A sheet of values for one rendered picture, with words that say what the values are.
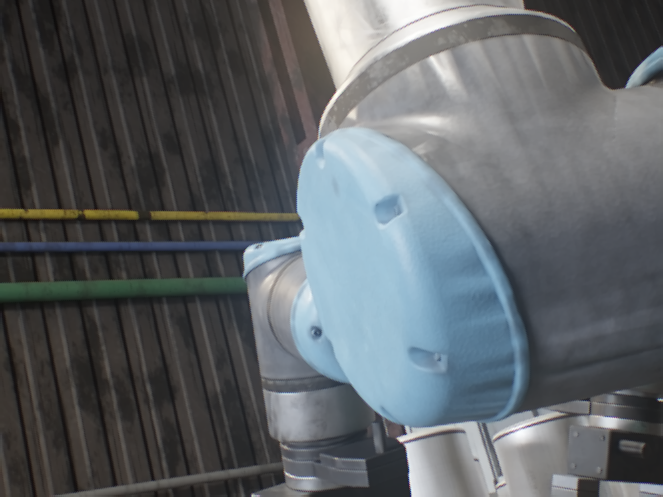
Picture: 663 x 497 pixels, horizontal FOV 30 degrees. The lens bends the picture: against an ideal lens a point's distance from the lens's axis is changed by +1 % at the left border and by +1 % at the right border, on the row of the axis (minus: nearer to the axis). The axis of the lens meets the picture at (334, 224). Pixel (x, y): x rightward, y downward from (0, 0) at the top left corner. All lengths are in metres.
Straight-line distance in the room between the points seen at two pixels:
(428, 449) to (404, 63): 1.35
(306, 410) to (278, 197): 7.97
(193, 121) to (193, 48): 0.63
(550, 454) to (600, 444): 0.83
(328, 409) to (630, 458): 0.41
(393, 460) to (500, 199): 0.48
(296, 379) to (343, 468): 0.08
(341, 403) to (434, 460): 0.91
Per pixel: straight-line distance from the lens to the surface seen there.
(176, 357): 7.97
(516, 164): 0.56
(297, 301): 0.90
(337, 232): 0.59
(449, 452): 1.93
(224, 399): 8.05
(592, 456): 1.29
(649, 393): 1.33
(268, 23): 8.23
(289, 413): 1.02
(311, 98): 7.77
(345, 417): 1.02
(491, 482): 6.46
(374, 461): 0.98
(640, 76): 0.69
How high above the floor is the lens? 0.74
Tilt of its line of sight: 19 degrees up
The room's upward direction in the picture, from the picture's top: 16 degrees counter-clockwise
